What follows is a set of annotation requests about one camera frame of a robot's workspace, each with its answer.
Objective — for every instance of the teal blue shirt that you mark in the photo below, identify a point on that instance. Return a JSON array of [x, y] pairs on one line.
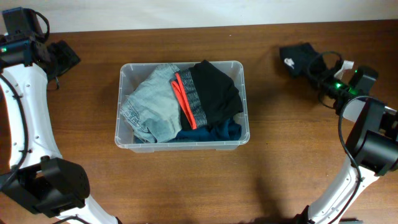
[[226, 131]]

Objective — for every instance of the black shorts red waistband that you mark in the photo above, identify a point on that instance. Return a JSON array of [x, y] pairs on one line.
[[207, 96]]

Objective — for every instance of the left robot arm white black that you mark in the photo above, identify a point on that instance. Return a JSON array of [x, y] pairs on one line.
[[40, 180]]

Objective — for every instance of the black shirt white logo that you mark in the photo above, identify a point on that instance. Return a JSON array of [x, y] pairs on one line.
[[301, 58]]

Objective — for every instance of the clear plastic storage container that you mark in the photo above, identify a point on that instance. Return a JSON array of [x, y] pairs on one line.
[[133, 74]]

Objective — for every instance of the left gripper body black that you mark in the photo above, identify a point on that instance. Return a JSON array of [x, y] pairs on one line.
[[58, 58]]

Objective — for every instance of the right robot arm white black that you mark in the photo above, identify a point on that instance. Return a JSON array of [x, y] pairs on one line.
[[367, 130]]

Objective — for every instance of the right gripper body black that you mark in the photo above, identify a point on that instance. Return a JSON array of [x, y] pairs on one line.
[[329, 82]]

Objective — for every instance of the light blue jeans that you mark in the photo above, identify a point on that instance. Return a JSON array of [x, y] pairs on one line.
[[152, 110]]

